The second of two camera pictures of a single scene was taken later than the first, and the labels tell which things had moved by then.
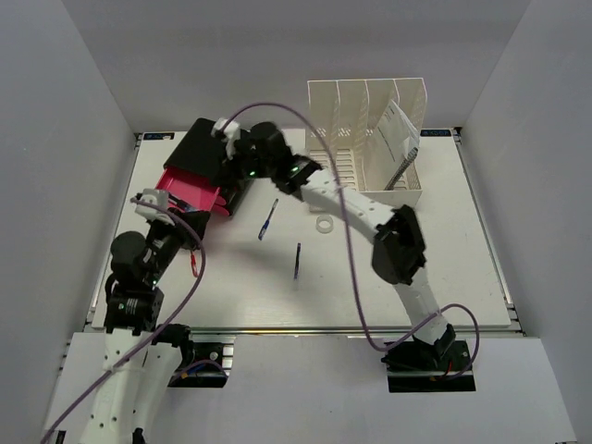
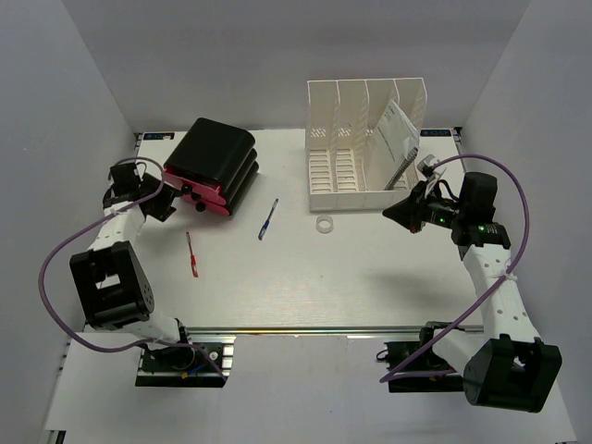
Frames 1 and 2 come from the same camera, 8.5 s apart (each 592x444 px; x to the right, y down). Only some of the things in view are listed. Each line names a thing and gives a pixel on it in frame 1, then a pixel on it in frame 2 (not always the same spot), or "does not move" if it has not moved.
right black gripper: [240, 147] -> [409, 212]
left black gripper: [199, 219] -> [166, 208]
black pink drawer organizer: [198, 176] does not move
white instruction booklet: [396, 144] does not move
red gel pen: [193, 265] does not move
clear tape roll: [324, 217] does not move
